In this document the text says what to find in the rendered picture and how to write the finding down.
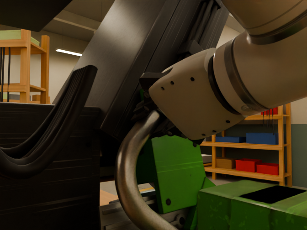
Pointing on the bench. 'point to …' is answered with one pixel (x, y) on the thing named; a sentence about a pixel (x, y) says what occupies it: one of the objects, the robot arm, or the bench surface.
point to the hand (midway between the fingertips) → (151, 120)
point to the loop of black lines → (49, 131)
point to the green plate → (172, 170)
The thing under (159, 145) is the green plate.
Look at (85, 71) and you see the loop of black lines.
